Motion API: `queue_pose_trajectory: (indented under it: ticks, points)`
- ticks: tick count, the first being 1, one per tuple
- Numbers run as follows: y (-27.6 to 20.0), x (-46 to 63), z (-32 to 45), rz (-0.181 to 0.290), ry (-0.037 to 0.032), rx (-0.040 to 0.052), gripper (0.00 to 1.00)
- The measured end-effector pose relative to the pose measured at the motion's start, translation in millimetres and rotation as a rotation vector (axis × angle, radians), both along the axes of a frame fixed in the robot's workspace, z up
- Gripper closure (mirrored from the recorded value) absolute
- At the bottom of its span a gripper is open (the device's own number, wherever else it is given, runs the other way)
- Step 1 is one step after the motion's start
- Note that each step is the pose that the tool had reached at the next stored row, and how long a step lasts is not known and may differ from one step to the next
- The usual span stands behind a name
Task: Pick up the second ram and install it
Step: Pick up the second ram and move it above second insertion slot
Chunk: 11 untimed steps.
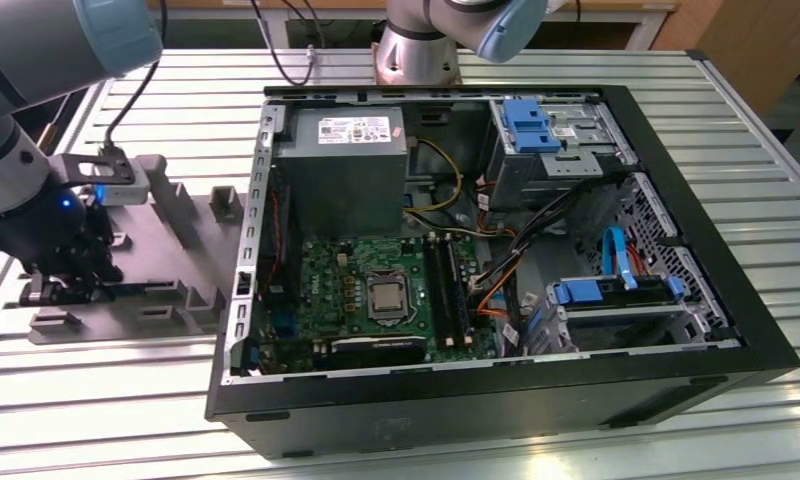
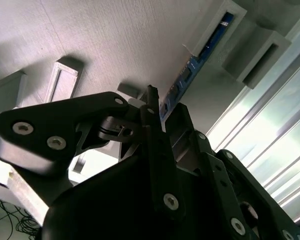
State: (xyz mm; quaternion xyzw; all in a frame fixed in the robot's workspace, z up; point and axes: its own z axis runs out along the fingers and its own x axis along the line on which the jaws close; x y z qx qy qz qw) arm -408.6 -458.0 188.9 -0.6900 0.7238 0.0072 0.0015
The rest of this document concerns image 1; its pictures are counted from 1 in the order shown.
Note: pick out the black graphics card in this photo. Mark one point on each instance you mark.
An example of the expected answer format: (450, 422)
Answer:
(374, 352)

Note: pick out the green motherboard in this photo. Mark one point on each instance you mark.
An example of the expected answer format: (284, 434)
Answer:
(327, 260)

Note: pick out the blue drive latch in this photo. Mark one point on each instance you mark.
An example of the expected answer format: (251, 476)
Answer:
(530, 130)

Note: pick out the grey power supply unit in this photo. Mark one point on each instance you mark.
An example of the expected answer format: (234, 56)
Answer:
(340, 190)

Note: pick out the silver CPU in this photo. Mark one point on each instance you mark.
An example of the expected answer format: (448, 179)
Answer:
(390, 296)

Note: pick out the wooden cabinet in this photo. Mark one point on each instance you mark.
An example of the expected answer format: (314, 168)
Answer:
(761, 40)

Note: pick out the blue expansion slot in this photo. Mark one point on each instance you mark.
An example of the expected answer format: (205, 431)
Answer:
(284, 326)

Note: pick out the wooden desk white frame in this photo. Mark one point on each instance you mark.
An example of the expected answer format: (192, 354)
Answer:
(614, 7)

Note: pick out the black RAM slot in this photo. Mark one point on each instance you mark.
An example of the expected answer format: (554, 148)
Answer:
(442, 295)

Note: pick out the silver disk bay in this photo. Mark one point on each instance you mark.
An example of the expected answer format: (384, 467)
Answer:
(640, 312)

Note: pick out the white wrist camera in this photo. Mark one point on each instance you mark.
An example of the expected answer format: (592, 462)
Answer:
(129, 192)

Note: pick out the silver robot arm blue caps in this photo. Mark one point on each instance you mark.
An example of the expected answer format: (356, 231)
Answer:
(27, 50)

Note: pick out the black PC case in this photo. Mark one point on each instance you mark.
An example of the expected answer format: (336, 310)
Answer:
(440, 415)

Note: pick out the grey parts rack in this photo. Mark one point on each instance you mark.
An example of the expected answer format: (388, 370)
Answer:
(173, 250)

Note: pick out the hard disk in blue carrier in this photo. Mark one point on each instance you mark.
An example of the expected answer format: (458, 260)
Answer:
(583, 292)

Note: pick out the silver drive cage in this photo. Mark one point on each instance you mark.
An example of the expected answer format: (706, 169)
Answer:
(574, 165)

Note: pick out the metal locking lever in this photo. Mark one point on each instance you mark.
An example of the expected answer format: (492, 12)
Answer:
(415, 314)

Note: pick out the black RAM stick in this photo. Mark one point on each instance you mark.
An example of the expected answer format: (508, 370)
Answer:
(140, 287)
(459, 295)

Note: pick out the square brown base plate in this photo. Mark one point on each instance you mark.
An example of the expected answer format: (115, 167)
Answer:
(375, 65)

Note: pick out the blue video port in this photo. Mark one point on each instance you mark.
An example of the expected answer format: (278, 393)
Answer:
(250, 357)

